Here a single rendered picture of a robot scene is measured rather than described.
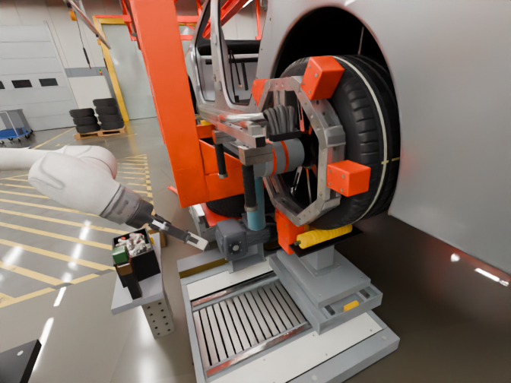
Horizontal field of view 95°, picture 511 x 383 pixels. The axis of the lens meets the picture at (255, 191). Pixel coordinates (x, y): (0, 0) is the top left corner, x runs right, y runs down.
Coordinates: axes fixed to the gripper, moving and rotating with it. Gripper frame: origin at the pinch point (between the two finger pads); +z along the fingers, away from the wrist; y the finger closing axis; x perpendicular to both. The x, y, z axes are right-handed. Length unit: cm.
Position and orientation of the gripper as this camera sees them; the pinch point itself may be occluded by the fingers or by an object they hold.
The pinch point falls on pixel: (195, 241)
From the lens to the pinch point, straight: 75.2
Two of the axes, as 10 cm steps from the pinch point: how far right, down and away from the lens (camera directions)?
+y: 5.8, 0.8, -8.1
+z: 6.8, 5.0, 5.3
